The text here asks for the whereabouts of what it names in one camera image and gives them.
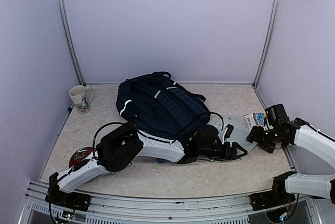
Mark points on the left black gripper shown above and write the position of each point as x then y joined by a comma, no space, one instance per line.
233,155

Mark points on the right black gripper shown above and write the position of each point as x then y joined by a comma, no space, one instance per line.
255,135

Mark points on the grey white book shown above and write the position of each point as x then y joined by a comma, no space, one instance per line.
238,135

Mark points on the navy blue student backpack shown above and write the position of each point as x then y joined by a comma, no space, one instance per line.
161,107

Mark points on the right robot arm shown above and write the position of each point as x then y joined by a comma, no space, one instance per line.
311,152

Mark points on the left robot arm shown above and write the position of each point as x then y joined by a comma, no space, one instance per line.
119,148

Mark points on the colourful comic booklet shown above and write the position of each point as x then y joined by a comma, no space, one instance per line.
254,119

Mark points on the red floral plate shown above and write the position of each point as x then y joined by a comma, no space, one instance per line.
80,155

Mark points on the white patterned ceramic cup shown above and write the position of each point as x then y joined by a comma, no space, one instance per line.
81,97

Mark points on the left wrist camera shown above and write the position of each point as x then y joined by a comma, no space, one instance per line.
227,133

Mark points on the front aluminium rail base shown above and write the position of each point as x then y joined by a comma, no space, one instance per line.
104,208

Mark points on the right aluminium frame post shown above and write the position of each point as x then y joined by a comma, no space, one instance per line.
267,43

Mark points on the aluminium frame post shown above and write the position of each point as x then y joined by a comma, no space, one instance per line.
267,43
69,42

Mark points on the left aluminium frame post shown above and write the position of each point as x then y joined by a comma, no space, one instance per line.
69,42

